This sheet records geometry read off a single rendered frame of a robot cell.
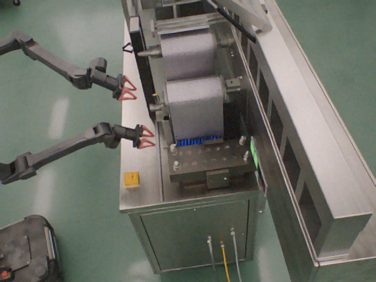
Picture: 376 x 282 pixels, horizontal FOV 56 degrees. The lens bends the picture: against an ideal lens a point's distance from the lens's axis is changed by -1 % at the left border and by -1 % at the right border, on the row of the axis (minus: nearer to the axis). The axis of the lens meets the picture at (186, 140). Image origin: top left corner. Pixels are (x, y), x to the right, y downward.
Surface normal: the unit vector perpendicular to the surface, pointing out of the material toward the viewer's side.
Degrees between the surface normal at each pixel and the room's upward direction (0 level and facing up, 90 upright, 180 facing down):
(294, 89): 0
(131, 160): 0
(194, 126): 90
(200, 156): 0
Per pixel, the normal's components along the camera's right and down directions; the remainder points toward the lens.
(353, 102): -0.10, -0.66
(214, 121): 0.10, 0.73
